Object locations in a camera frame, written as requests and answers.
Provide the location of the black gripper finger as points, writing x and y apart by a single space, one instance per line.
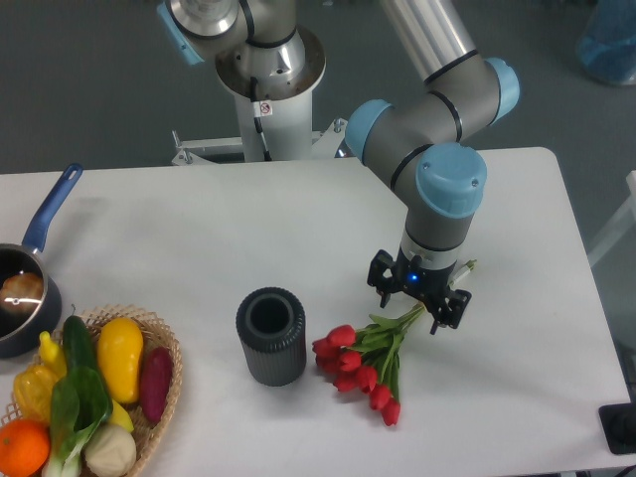
447 307
381 276

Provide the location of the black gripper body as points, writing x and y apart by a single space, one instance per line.
416 279

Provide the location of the red tulip bouquet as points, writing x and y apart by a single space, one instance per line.
367 359

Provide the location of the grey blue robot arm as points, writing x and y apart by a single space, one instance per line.
416 152

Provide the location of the dark grey ribbed vase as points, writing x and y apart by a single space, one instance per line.
271 326

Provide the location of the black device at edge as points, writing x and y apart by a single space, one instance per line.
618 424

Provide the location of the purple sweet potato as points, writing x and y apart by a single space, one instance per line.
156 377

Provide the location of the blue translucent container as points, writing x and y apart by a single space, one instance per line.
606 48

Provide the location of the yellow banana piece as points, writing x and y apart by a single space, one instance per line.
120 416

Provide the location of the green cucumber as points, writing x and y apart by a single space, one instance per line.
78 345

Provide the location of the beige garlic bulb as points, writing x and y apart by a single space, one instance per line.
111 451

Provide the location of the green bok choy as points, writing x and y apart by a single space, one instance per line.
80 405

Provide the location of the small yellow pepper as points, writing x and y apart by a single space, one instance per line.
52 355

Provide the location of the brown food in saucepan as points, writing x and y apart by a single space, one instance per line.
21 294

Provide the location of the yellow bell pepper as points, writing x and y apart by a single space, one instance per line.
33 391

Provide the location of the orange fruit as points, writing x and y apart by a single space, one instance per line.
25 447

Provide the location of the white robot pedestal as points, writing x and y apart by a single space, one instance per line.
272 89

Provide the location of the white frame at right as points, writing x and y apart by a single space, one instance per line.
616 227

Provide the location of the blue handled saucepan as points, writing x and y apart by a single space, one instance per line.
20 334

